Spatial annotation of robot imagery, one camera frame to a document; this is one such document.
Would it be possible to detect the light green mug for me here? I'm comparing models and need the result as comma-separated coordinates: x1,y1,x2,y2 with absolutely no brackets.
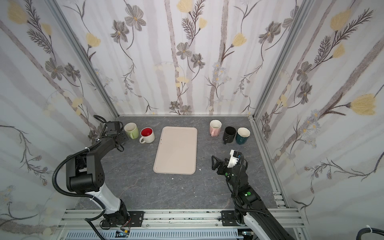
124,123,139,140

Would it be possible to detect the cream white mug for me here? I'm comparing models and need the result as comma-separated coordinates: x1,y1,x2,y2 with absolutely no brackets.
139,128,155,144

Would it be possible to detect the black mug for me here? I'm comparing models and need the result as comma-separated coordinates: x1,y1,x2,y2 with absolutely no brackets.
223,127,237,145

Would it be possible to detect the dark teal mug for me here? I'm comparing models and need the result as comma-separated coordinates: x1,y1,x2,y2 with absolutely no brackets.
235,127,251,145

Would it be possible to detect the pink mug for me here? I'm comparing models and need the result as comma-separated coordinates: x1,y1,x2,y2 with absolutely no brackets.
210,120,222,137

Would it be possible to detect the beige plastic tray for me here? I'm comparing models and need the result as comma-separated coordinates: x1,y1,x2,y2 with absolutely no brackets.
153,127,198,175

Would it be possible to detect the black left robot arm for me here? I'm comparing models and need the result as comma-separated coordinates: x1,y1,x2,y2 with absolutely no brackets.
52,115,144,229

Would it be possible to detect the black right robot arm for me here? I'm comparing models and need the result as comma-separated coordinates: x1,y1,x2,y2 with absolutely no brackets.
211,154,294,240

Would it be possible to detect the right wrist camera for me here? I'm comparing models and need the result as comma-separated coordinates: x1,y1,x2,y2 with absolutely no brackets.
227,150,242,168

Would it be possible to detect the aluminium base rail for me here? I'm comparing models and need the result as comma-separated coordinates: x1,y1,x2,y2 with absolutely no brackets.
54,192,310,240

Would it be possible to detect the white perforated cable duct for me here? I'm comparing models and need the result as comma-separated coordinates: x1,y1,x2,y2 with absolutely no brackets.
64,228,244,240

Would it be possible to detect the black corrugated cable hose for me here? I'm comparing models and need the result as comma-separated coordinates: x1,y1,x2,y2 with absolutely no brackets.
356,227,384,240

